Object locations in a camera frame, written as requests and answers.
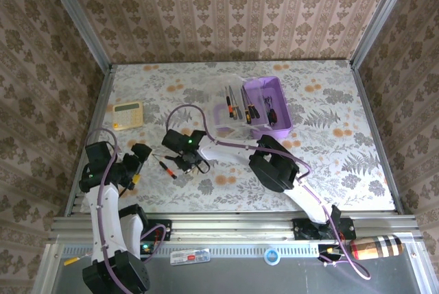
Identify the purple plastic tool box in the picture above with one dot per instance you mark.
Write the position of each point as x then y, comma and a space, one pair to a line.
271, 116

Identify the aluminium frame post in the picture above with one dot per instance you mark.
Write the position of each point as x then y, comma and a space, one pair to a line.
77, 16
380, 16

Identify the white blue tape roll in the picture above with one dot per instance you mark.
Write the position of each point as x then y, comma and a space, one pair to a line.
272, 255

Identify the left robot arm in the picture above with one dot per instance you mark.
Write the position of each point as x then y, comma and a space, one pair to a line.
103, 225

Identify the clear box with red label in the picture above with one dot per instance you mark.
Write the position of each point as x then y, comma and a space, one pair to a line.
190, 257

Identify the yellow calculator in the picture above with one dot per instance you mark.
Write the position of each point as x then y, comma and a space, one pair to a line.
127, 116

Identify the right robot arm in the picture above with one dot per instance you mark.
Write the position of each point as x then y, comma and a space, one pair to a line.
271, 167

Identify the aluminium table side rail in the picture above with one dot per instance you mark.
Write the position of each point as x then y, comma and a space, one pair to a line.
367, 102
100, 102

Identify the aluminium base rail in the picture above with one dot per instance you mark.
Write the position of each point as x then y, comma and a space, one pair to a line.
223, 229

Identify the plaid fabric pouch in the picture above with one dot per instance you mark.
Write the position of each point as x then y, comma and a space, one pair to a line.
377, 247

